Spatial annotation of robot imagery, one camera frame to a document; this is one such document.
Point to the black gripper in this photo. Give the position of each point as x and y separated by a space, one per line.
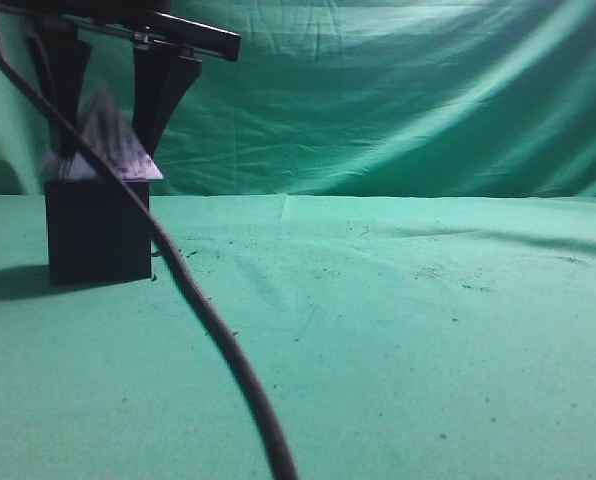
161 76

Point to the white purple marbled square pyramid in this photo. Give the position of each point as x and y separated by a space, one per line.
103 127

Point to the dark purple cube block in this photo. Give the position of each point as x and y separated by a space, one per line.
93 235

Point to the green backdrop cloth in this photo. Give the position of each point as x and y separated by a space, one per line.
390 98

